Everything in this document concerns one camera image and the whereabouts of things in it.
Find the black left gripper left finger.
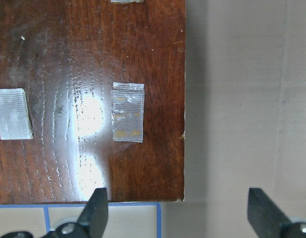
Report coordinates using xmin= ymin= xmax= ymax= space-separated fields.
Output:
xmin=47 ymin=188 xmax=109 ymax=238

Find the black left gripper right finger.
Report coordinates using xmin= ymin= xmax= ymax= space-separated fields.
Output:
xmin=247 ymin=188 xmax=306 ymax=238

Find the dark wooden drawer cabinet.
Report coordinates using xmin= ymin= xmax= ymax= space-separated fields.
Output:
xmin=0 ymin=0 xmax=186 ymax=204

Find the clear tape patch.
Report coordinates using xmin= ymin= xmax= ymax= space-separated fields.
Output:
xmin=111 ymin=82 xmax=145 ymax=143

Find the tape patch at edge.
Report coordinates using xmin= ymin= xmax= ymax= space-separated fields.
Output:
xmin=110 ymin=0 xmax=144 ymax=4

